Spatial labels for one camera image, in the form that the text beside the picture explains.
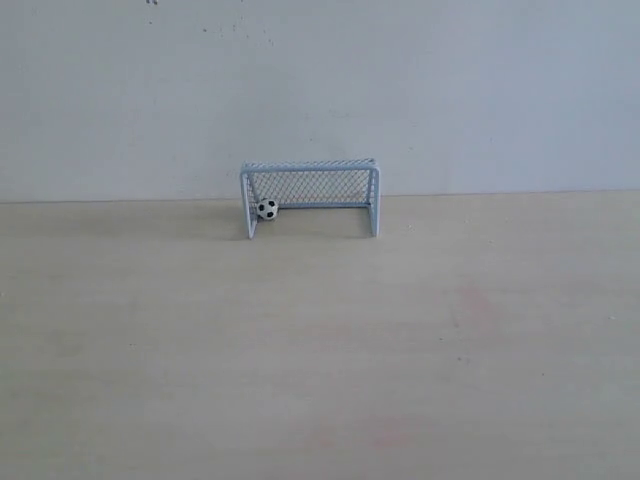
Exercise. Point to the miniature black white soccer ball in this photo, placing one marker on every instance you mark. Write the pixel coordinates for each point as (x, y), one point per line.
(267, 209)

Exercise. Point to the small white soccer goal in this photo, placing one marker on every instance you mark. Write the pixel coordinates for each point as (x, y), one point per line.
(331, 184)

